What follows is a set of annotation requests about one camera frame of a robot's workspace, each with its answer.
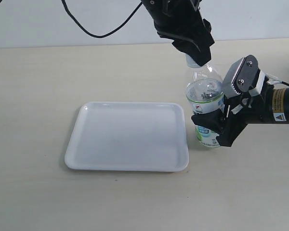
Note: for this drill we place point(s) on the white bottle cap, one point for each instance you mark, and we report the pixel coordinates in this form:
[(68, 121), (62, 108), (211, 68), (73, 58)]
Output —
[(190, 62)]

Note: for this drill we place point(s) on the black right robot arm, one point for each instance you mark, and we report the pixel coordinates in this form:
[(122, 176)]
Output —
[(280, 102)]

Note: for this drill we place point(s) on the white rectangular plastic tray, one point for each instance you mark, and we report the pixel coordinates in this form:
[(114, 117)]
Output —
[(128, 136)]

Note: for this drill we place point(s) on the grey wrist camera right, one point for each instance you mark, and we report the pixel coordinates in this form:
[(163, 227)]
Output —
[(244, 77)]

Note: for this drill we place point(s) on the clear plastic water bottle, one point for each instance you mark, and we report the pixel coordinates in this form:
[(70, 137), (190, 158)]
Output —
[(204, 89)]

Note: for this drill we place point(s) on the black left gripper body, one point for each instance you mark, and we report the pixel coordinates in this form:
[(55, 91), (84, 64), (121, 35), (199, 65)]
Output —
[(180, 21)]

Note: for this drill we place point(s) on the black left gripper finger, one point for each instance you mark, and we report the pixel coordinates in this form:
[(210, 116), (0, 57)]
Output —
[(184, 46), (199, 51)]

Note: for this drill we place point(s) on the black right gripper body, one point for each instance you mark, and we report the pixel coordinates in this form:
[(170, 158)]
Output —
[(260, 112)]

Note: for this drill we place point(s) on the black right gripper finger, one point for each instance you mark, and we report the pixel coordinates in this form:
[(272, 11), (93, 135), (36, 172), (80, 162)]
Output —
[(214, 121)]

